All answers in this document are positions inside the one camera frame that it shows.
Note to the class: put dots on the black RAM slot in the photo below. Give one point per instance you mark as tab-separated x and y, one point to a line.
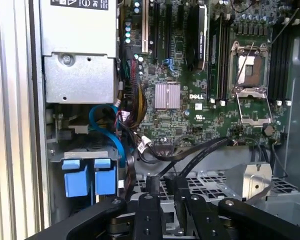
278	75
288	75
272	75
227	75
283	75
222	75

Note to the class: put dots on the black expansion slot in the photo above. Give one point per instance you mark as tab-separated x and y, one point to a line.
155	32
168	32

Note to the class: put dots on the blue board connector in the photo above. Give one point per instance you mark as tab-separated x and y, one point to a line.
170	65

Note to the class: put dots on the green motherboard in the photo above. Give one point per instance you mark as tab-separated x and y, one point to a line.
210	117

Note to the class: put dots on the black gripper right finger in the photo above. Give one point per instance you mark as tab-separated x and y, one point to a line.
205	225

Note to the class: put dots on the round coin battery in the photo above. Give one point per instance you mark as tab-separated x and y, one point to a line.
269	130

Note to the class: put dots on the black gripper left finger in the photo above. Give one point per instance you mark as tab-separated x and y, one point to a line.
148	220

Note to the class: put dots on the CPU socket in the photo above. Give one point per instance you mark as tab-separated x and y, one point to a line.
252	72

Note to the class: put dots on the blue plastic bay carrier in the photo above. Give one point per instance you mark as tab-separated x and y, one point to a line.
76	182

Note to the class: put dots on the bent silver metal bracket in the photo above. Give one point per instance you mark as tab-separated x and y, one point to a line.
250	180

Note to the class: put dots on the metal socket cover frame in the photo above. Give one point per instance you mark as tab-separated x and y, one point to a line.
256	120

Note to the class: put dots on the green RAM stick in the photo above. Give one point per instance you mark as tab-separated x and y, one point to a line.
213	62

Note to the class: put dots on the black graphics card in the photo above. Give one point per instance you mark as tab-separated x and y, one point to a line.
197	37

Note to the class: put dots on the silver power supply unit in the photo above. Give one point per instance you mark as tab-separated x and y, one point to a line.
77	80

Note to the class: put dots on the thin metal locking lever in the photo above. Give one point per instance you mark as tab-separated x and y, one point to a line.
285	26
245	62

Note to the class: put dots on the beige expansion slot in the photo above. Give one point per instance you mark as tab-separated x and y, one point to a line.
145	25

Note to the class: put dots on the black open PC case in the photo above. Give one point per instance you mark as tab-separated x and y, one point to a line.
38	125

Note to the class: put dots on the silver chipset heatsink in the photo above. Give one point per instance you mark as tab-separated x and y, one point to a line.
167	96

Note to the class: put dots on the metal disk bay cage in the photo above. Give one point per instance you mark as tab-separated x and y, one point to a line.
285	200

